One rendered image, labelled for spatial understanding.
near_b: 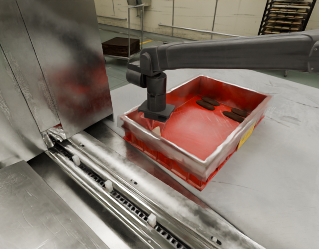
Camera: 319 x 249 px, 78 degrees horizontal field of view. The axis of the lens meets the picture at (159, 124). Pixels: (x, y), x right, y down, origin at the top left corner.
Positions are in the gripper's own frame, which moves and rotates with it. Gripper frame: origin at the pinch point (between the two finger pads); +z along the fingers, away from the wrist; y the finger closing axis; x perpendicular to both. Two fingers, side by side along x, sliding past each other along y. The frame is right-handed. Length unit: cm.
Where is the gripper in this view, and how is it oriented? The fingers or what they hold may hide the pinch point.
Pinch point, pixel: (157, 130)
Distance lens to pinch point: 66.5
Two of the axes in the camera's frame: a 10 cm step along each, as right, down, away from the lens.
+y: -9.2, -2.4, 3.2
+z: 0.0, 8.0, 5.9
